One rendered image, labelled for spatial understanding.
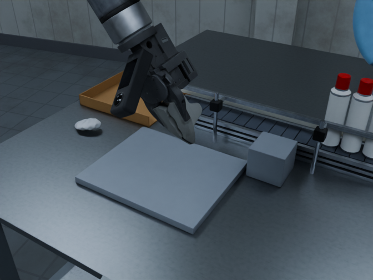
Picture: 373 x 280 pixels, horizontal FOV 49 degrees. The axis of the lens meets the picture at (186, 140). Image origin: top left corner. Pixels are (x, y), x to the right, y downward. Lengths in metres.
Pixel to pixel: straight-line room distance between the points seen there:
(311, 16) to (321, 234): 2.62
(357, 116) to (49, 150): 0.86
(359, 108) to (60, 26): 3.59
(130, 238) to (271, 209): 0.34
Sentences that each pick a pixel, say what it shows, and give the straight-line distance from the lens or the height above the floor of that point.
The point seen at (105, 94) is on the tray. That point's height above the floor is 0.83.
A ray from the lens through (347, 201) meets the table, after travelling 1.09.
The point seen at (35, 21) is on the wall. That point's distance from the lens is 4.52.
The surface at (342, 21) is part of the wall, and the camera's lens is 3.44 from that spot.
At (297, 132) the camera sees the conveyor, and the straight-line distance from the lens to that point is 1.23.
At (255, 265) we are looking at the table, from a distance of 0.89.
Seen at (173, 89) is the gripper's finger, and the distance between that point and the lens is 0.67.
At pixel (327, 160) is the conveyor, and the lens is 1.17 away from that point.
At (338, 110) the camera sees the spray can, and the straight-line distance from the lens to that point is 1.13.
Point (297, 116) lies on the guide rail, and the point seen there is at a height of 0.96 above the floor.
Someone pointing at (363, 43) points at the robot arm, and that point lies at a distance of 0.41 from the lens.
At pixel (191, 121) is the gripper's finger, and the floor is 1.15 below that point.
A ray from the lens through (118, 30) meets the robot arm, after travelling 0.68.
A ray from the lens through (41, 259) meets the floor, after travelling 2.10.
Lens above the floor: 1.50
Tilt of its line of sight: 33 degrees down
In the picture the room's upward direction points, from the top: straight up
